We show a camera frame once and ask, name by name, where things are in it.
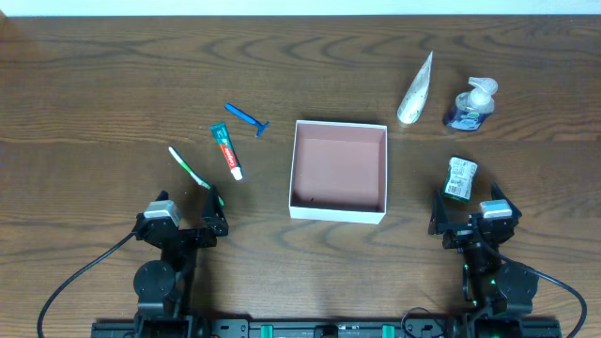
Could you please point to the blue disposable razor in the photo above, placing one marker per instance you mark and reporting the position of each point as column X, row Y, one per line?
column 260, row 127

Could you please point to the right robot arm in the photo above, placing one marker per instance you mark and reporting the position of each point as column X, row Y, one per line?
column 500, row 292

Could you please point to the black mounting rail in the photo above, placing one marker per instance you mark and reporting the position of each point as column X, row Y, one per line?
column 242, row 328

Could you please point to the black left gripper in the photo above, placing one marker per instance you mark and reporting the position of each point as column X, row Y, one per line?
column 186, row 233

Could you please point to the green white toothbrush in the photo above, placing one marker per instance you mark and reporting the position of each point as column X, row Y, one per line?
column 179, row 160

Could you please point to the white box with pink interior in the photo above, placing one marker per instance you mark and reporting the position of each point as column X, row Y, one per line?
column 339, row 172

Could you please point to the white squeeze tube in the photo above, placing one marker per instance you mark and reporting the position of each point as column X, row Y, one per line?
column 414, row 101

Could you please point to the clear blue soap pump bottle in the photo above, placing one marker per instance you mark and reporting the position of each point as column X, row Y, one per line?
column 471, row 109

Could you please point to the green white labelled packet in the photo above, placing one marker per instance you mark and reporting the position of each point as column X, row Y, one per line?
column 459, row 179

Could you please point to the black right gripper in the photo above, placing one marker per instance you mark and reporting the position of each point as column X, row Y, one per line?
column 463, row 227

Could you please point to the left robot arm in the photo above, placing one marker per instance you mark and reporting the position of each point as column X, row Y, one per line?
column 164, row 286

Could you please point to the red green toothpaste tube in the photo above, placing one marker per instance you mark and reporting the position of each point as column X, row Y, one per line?
column 222, row 138

